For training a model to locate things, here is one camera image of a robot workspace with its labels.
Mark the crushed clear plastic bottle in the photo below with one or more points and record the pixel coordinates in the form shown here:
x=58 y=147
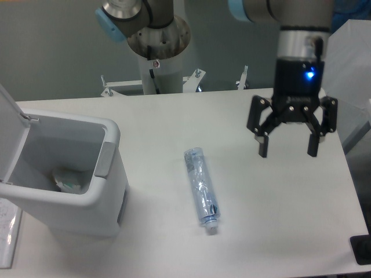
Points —
x=205 y=200

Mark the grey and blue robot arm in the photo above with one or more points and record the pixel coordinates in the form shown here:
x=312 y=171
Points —
x=304 y=25

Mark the white plastic wrapper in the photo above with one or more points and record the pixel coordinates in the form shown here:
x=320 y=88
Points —
x=71 y=181

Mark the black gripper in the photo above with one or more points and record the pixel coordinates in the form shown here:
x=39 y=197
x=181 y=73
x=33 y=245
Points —
x=295 y=98

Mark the black clamp at table edge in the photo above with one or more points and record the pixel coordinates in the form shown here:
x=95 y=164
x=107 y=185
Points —
x=361 y=248

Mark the white trash can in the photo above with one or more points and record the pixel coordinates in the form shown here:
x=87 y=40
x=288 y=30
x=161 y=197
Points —
x=74 y=142

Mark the paper sheet in plastic sleeve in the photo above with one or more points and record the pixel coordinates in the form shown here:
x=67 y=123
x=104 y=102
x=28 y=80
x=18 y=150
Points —
x=10 y=223

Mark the blue bag in background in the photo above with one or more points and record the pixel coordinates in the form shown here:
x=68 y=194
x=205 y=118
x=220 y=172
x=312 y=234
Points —
x=345 y=10

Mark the white trash can lid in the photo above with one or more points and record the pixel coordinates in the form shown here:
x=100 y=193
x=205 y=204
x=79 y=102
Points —
x=15 y=126

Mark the white metal base frame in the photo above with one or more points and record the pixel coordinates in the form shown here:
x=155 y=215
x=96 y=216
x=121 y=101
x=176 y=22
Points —
x=155 y=84

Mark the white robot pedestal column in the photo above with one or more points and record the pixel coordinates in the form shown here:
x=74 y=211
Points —
x=161 y=49

